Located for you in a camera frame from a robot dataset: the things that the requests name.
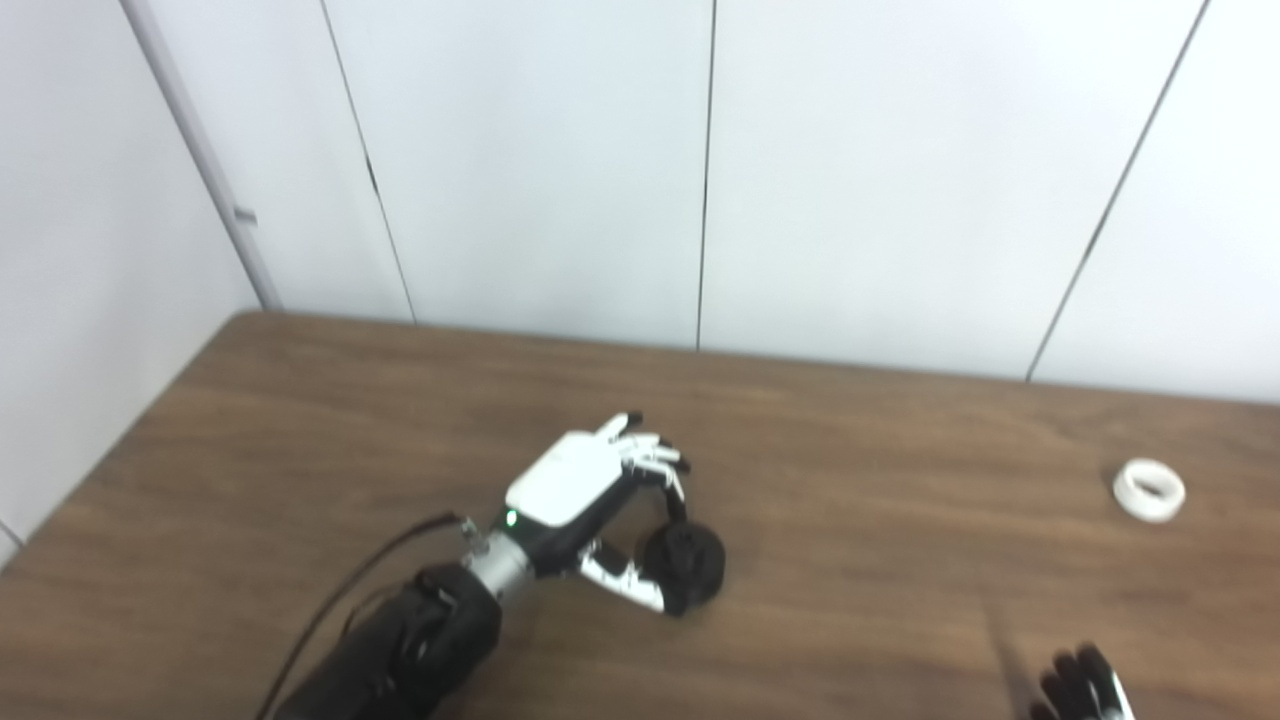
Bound white and black right hand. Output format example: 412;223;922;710
1030;644;1137;720

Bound white and black left hand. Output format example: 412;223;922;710
500;411;693;616

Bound round black part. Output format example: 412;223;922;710
640;520;727;617

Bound white ring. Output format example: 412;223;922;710
1113;458;1187;522

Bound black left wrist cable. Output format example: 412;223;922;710
254;511;471;720

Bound grey wall corner trim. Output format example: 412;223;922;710
119;0;284;312

